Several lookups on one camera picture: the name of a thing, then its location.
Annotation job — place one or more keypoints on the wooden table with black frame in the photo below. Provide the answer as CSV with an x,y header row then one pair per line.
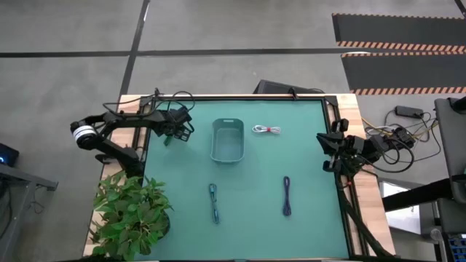
x,y
369,203

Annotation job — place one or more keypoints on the black support beam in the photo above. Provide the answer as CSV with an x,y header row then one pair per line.
x,y
415,194

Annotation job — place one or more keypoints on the black device with blue light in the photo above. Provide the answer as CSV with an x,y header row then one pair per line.
x,y
7,154

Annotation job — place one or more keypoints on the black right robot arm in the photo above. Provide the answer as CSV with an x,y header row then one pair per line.
x,y
375,142

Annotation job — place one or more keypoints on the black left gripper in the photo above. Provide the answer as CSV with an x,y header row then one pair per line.
x,y
174,118

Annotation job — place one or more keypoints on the black hazard-striped floor mat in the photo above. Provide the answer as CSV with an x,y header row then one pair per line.
x,y
404,71
397,29

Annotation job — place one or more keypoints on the teal plastic basket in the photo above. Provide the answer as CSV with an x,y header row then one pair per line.
x,y
227,142

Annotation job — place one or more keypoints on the grey chair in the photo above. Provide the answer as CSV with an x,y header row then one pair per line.
x,y
451,145

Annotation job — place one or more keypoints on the black power adapter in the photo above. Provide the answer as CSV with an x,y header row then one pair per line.
x,y
409,111

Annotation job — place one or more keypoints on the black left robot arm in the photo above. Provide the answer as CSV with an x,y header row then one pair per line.
x,y
123,120

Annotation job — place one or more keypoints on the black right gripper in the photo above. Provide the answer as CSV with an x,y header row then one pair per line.
x,y
333,145

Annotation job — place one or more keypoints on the green table mat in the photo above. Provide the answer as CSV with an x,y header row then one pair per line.
x,y
255,225

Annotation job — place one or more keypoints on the green potted plant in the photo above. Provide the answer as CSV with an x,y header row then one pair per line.
x,y
127,214

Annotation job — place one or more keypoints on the grey metal desk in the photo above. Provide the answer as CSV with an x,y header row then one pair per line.
x,y
22,180

